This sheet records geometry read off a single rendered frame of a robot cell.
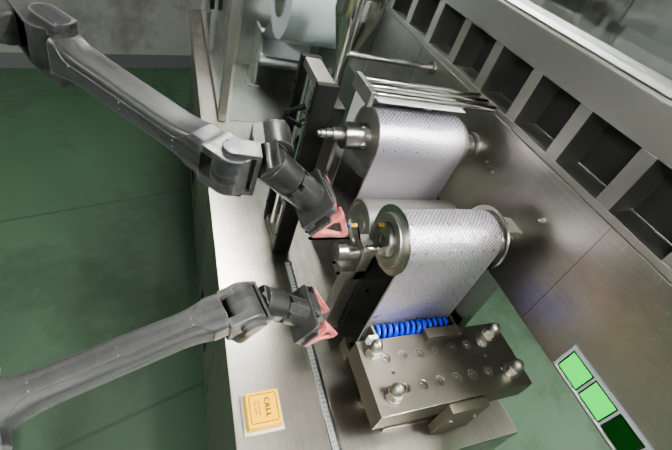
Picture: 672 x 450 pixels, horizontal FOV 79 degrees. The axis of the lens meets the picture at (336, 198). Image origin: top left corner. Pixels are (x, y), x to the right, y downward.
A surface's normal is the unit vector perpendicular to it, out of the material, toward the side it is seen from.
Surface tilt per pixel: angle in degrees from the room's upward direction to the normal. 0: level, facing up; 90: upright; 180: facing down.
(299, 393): 0
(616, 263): 90
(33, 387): 13
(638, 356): 90
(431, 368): 0
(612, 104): 90
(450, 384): 0
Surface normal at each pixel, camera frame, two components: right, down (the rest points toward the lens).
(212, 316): 0.28, -0.58
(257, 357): 0.28, -0.74
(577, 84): -0.92, -0.01
